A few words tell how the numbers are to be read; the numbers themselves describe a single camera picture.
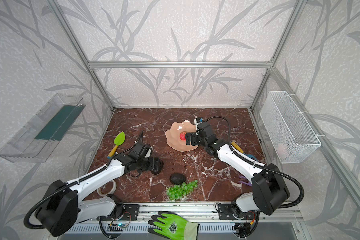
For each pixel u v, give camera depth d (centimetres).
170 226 69
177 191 77
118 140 102
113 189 80
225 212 73
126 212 73
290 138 61
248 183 82
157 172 83
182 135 99
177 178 80
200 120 75
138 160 65
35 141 63
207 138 64
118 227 72
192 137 75
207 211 75
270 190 42
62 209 40
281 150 74
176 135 104
